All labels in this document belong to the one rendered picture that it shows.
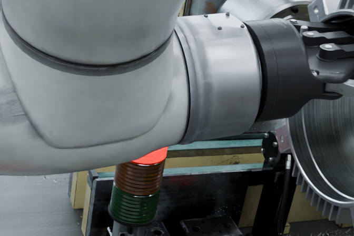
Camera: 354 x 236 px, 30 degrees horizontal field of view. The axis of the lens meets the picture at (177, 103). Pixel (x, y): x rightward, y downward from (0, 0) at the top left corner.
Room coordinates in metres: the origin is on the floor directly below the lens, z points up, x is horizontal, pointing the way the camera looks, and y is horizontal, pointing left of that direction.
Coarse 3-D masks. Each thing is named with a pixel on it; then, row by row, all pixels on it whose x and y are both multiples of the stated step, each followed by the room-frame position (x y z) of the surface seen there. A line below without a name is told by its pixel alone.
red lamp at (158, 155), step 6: (156, 150) 0.69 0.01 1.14; (162, 150) 0.69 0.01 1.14; (144, 156) 0.68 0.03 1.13; (150, 156) 0.68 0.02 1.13; (156, 156) 0.69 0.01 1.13; (162, 156) 0.69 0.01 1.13; (138, 162) 0.68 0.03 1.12; (144, 162) 0.68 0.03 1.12; (150, 162) 0.68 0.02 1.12; (156, 162) 0.69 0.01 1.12
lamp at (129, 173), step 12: (120, 168) 0.69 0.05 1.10; (132, 168) 0.68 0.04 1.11; (144, 168) 0.68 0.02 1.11; (156, 168) 0.69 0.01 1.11; (120, 180) 0.69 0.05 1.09; (132, 180) 0.68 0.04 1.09; (144, 180) 0.68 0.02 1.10; (156, 180) 0.69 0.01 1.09; (132, 192) 0.68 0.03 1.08; (144, 192) 0.68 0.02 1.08
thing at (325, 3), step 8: (320, 0) 0.55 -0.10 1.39; (328, 0) 0.55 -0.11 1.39; (336, 0) 0.55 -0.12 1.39; (312, 8) 0.55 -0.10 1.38; (320, 8) 0.54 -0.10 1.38; (328, 8) 0.54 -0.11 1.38; (336, 8) 0.54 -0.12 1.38; (312, 16) 0.55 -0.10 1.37; (320, 16) 0.54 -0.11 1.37; (280, 128) 0.56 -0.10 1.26; (280, 136) 0.55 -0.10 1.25; (280, 144) 0.55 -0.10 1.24; (288, 144) 0.54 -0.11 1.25; (280, 152) 0.55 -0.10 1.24; (288, 152) 0.55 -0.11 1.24; (352, 208) 0.45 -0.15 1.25; (352, 216) 0.44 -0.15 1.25
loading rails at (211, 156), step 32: (192, 160) 1.11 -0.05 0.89; (224, 160) 1.14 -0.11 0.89; (256, 160) 1.17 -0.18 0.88; (96, 192) 0.92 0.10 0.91; (160, 192) 0.97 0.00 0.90; (192, 192) 0.99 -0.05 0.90; (224, 192) 1.02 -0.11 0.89; (256, 192) 1.06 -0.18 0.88; (96, 224) 0.92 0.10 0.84; (288, 224) 1.06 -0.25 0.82; (352, 224) 1.13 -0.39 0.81
